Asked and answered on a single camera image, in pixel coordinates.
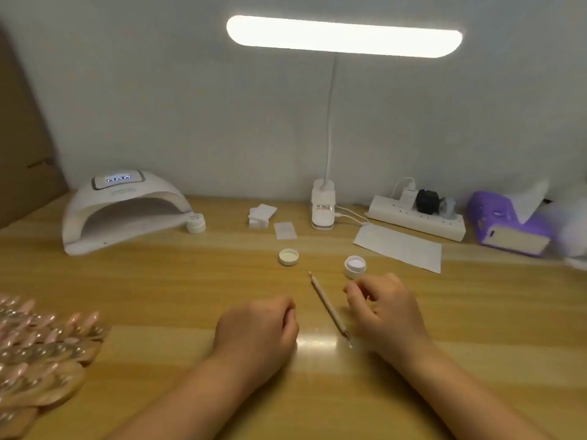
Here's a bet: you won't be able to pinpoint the person's left hand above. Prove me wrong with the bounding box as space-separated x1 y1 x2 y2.
213 296 301 392

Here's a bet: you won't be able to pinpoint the person's right hand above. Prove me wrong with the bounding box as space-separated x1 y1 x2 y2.
344 273 437 372

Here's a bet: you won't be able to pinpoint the white gel jar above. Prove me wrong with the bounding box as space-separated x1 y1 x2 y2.
344 255 368 279

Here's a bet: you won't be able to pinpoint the grey dotting pen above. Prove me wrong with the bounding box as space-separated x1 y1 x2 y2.
307 272 354 347

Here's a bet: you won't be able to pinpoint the white nail lamp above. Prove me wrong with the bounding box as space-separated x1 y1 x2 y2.
61 169 192 257
548 183 587 271

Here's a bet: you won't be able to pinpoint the wooden stands with pink nails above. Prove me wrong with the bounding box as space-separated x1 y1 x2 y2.
0 290 109 440

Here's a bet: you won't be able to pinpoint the person's right forearm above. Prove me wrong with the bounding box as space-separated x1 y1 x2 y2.
399 339 552 440

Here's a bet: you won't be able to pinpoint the person's left forearm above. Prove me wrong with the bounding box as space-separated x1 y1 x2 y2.
105 348 253 440

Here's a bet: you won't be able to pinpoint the white desk lamp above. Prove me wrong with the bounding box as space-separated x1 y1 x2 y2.
226 14 464 231

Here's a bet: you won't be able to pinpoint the white paper sheet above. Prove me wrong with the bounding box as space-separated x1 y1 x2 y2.
353 222 443 274

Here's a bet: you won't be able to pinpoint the white power strip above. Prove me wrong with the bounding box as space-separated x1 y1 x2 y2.
367 195 467 243

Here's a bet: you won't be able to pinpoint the stack of white cotton pads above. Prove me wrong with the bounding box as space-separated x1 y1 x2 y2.
248 204 278 229

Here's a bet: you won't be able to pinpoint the black plug adapter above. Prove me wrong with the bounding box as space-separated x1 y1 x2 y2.
415 188 441 215

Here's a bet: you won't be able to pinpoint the purple tissue box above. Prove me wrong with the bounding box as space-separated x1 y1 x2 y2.
467 190 554 257

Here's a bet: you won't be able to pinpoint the white tissue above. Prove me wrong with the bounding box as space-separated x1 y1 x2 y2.
509 178 552 224

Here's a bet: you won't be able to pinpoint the brown cardboard box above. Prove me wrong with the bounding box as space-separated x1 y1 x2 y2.
0 27 70 230

